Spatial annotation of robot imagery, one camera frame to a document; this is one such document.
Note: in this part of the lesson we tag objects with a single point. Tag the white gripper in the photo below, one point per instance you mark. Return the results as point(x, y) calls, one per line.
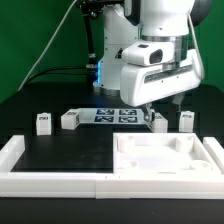
point(141, 85)

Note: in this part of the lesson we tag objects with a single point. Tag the white square tabletop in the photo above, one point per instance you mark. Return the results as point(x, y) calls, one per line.
point(161, 153)

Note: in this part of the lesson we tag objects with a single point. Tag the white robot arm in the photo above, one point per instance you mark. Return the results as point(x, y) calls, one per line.
point(151, 21)

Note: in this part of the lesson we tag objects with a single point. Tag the white marker sheet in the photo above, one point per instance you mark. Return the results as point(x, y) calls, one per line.
point(112, 116)

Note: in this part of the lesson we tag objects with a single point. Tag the white U-shaped fence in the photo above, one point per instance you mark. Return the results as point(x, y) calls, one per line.
point(200, 185)

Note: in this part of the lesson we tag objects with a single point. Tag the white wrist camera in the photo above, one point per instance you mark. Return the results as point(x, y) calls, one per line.
point(145, 53)

